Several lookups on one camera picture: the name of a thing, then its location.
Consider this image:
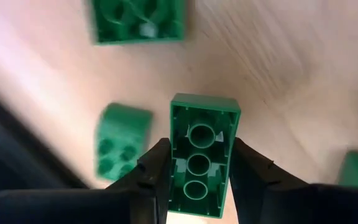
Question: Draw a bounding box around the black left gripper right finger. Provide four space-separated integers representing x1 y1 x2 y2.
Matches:
229 137 312 224

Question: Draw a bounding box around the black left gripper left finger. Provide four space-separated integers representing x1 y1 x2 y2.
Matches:
104 138 172 224

